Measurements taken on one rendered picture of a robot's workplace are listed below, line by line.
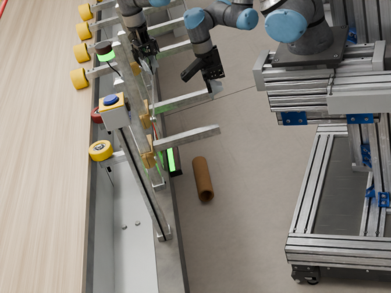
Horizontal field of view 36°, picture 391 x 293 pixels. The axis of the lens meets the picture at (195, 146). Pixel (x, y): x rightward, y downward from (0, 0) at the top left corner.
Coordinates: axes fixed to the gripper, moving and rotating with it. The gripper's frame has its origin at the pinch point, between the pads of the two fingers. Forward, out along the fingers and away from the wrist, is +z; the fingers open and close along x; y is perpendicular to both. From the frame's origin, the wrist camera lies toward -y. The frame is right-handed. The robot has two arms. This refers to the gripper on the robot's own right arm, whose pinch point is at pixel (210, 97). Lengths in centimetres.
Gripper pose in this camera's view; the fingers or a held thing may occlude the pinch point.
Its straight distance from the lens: 230.2
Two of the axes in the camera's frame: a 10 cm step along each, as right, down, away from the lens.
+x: -1.2, -5.5, 8.3
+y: 9.6, -2.8, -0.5
